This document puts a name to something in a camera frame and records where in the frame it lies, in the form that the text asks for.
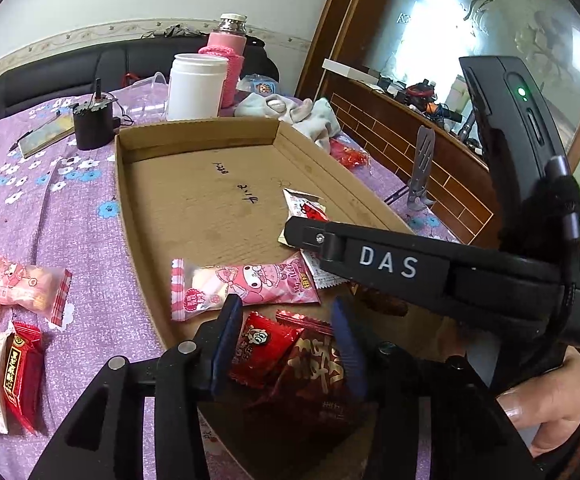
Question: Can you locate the metal phone stand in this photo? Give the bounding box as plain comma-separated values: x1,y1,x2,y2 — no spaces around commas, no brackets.
406,126,439,212

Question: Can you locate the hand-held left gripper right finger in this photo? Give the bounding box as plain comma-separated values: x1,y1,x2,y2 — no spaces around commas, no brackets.
331,296,540,480

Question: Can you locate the red plastic wrapper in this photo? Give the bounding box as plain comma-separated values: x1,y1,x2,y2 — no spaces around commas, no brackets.
330,139,371,167

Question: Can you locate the flat white box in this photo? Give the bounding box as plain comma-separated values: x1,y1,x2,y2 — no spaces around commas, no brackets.
322,58,378,83

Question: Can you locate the dark red snack packet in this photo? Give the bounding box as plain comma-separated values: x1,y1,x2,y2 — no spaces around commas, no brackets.
5,321,45,435

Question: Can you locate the black sofa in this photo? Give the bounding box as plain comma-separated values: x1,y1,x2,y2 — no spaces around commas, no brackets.
0,35,281,126

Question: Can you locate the wooden cabinet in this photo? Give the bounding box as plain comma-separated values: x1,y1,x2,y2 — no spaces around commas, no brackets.
327,87,500,246

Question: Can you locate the purple floral tablecloth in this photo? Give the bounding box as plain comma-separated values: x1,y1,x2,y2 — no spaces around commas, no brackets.
0,85,450,480

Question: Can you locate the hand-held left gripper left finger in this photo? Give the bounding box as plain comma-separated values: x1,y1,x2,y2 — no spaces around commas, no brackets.
27,295,245,480

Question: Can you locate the black pen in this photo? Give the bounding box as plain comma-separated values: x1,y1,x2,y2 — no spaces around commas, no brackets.
9,110,63,152

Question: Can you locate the pink transparent snack packet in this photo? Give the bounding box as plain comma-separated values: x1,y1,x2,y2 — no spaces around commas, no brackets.
0,252,73,328

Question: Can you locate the white packet with red label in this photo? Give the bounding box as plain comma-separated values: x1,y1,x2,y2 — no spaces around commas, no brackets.
283,188,351,291

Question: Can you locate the white plastic jar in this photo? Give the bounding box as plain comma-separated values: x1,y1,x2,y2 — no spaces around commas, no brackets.
166,53,229,122

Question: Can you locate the black cylindrical container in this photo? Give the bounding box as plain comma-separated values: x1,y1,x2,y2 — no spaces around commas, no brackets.
72,78,122,152

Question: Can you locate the white cloth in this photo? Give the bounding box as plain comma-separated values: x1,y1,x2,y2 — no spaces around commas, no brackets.
234,92,343,152

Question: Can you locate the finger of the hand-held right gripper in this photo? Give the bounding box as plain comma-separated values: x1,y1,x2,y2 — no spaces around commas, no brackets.
283,215,351,282

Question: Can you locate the yellow notebook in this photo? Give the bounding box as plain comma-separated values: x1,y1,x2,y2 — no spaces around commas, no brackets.
17,116,77,159

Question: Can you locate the shallow cardboard box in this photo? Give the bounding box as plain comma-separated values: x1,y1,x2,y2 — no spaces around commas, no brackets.
114,116,450,480

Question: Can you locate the small red candy packet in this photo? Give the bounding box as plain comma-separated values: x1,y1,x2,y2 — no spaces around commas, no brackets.
230,311,305,388

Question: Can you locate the red foil packet gold print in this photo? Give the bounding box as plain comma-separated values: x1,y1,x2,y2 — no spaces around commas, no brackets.
270,309,371,436

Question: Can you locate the person's right hand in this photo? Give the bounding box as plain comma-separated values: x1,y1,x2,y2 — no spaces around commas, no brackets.
496,346,580,460

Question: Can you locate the small blue cartoon sachet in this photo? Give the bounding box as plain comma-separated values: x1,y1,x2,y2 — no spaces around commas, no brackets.
247,74,281,96

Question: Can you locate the pink cartoon snack packet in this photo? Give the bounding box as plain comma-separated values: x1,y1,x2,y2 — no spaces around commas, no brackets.
171,252,321,322

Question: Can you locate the wooden framed glass partition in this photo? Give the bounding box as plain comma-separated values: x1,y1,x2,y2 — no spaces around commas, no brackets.
295,0,580,261

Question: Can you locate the pink sleeved bottle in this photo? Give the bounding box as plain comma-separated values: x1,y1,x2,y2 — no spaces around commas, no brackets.
198,13,249,110

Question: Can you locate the pile of tools and cables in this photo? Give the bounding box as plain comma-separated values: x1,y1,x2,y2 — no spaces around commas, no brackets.
380,77,485,153

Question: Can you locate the clear plastic cup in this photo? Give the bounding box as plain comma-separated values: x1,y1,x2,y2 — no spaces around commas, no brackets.
125,71,171,122

